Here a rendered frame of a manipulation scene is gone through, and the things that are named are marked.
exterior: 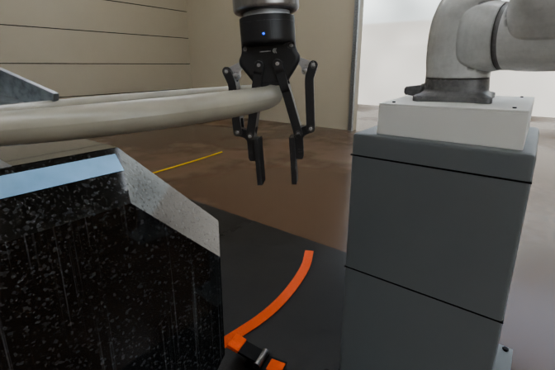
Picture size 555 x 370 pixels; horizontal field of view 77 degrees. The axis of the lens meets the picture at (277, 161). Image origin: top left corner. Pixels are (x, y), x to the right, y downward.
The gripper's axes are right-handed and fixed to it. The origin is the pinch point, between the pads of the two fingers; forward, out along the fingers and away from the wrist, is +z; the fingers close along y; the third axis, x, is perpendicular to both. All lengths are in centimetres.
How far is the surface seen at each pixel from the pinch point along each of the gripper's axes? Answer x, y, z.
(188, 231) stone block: -15.0, 22.0, 18.2
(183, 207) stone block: -19.2, 24.3, 14.3
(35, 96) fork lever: -10.9, 47.1, -11.8
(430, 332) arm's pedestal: -32, -33, 55
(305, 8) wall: -533, 17, -114
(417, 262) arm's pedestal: -35, -29, 36
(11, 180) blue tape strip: 5.3, 39.6, 0.2
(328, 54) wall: -514, -15, -41
